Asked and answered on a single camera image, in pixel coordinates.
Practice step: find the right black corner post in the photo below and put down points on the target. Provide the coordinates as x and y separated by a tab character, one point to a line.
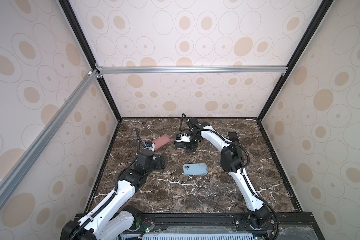
312	28

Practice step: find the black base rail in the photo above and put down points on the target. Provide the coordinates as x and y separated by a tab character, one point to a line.
219	226

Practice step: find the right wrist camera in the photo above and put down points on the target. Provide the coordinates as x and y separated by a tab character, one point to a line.
183	137

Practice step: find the horizontal aluminium rail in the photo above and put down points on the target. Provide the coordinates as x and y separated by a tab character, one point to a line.
193	69

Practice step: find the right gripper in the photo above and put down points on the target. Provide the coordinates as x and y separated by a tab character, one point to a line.
190	146

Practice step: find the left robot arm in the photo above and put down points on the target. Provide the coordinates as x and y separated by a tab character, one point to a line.
114	201

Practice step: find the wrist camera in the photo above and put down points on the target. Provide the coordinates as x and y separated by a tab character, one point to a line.
150	146
183	137

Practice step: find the black corner frame post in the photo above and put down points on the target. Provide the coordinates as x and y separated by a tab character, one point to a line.
82	40

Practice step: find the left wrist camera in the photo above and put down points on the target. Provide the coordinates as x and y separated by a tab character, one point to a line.
150	146

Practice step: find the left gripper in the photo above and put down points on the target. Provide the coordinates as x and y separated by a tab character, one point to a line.
159	165

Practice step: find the pink phone case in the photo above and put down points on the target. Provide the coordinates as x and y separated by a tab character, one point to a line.
161	141

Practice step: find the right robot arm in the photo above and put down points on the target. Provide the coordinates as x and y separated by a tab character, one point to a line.
234	160

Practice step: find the silver phone dark screen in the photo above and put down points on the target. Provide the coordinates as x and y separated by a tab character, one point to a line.
180	145

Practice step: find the diagonal aluminium rail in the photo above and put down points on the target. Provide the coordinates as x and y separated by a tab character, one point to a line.
22	167

